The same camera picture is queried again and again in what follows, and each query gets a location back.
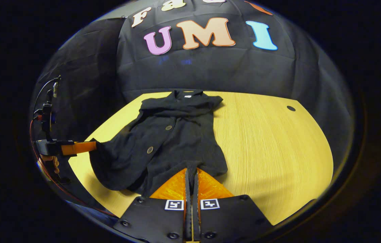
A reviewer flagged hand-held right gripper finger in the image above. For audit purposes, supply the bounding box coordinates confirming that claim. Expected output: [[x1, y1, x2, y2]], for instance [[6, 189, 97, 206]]
[[192, 168, 274, 242], [115, 168, 193, 242]]

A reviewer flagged black buttoned shirt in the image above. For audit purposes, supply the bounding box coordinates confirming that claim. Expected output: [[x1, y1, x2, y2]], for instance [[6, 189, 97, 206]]
[[89, 89, 229, 198]]

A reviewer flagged black backdrop cloth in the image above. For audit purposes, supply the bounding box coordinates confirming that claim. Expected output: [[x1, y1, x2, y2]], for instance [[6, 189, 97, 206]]
[[30, 0, 353, 203]]

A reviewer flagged red gripper cable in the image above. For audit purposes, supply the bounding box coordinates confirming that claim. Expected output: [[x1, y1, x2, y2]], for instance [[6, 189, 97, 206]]
[[29, 115, 117, 217]]

